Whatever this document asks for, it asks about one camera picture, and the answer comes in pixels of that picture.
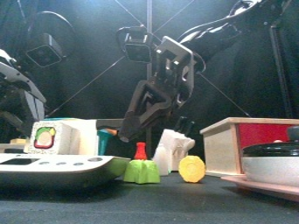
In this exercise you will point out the toy sushi roll end slice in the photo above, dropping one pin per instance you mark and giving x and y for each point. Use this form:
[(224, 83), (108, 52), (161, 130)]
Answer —
[(47, 137)]

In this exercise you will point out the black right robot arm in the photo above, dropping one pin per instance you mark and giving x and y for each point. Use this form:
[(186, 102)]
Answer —
[(234, 23)]

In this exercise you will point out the tan wooden toy piece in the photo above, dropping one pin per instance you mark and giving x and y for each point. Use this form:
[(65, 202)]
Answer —
[(17, 141)]

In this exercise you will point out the teal toy with orange piece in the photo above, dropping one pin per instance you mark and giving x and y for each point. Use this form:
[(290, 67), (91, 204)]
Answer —
[(104, 143)]

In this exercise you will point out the white toy knife block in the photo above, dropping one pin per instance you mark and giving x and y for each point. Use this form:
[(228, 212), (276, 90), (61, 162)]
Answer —
[(175, 151)]

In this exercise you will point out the green toy with red tip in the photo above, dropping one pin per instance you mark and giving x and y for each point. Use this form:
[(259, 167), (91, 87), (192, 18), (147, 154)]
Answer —
[(141, 170)]

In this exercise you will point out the yellow round toy slice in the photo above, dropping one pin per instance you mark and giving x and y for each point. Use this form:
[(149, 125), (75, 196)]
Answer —
[(191, 168)]

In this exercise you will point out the wooden box with red panel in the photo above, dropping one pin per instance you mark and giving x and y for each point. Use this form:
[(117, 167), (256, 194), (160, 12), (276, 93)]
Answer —
[(222, 145)]

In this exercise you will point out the white kitchen scale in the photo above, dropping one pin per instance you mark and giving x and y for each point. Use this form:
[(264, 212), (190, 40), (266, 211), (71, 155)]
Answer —
[(57, 167)]

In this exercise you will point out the black pot lid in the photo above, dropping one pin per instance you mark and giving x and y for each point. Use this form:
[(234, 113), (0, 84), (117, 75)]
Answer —
[(272, 149)]

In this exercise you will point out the white toy pot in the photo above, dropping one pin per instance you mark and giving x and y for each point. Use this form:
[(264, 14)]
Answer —
[(272, 170)]

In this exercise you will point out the pink wooden tray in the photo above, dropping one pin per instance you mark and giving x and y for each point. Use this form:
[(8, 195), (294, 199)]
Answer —
[(264, 188)]

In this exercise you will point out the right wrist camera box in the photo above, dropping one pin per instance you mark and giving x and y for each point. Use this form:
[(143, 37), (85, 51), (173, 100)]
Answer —
[(136, 51)]

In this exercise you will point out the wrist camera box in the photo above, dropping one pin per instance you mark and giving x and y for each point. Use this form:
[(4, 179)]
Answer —
[(43, 54), (136, 51)]

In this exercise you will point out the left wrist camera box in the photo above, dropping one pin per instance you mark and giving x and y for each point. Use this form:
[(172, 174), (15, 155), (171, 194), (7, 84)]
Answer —
[(43, 54)]

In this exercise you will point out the vertical metal frame pole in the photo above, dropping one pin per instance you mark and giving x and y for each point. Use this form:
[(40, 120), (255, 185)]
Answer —
[(148, 14)]

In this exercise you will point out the dark slanted frame pole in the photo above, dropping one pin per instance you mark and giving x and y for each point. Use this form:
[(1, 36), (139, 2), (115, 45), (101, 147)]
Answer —
[(279, 73)]

